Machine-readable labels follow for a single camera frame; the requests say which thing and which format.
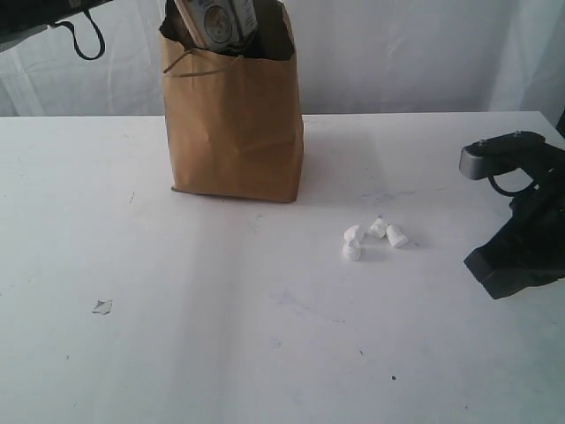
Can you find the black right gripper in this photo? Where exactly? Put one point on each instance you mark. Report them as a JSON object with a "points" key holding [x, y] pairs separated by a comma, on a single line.
{"points": [[528, 251]]}

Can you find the dark blue biscuit package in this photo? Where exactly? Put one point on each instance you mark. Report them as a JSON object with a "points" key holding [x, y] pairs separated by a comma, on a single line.
{"points": [[219, 25]]}

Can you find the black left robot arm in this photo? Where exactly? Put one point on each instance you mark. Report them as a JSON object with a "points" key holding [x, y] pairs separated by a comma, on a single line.
{"points": [[21, 20]]}

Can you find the brown paper bag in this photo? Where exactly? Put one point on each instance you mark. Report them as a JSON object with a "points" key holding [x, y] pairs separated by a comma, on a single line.
{"points": [[234, 123]]}

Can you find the torn paper scrap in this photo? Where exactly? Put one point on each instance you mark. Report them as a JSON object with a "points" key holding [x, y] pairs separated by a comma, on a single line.
{"points": [[103, 307]]}

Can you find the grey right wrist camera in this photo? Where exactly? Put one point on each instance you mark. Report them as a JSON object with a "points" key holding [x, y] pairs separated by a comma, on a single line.
{"points": [[521, 150]]}

